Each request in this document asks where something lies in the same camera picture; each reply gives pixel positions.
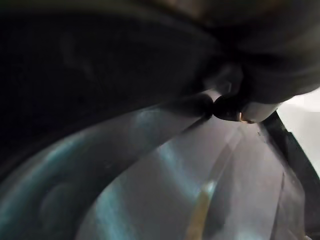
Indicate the black plastic housing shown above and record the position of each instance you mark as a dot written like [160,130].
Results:
[140,180]

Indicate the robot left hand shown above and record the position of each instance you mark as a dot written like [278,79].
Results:
[270,50]

